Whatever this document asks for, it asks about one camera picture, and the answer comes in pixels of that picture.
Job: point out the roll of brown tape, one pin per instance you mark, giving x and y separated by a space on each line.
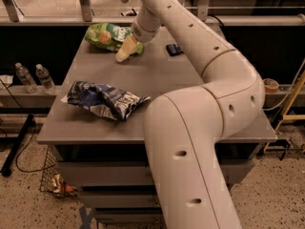
271 86

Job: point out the clear water bottle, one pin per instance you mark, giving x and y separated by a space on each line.
26 79
45 79

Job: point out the grey drawer cabinet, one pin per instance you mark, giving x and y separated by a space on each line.
106 158

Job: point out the small dark blue snack pack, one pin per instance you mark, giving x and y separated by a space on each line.
173 50

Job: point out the green rice chip bag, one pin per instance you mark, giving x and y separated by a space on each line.
107 36

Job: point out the right clear water bottle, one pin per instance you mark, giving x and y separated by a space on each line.
45 79

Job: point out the wire mesh waste basket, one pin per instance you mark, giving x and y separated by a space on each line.
52 182

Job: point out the left clear water bottle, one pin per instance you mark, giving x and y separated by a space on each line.
26 79

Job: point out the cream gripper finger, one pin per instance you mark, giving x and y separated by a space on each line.
128 47

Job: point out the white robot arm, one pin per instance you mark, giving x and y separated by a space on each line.
182 127

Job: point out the blue chip bag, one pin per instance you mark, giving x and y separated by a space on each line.
103 100

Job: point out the yellow metal frame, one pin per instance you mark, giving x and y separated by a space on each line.
284 115

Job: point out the black metal stand leg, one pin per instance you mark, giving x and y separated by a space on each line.
6 170

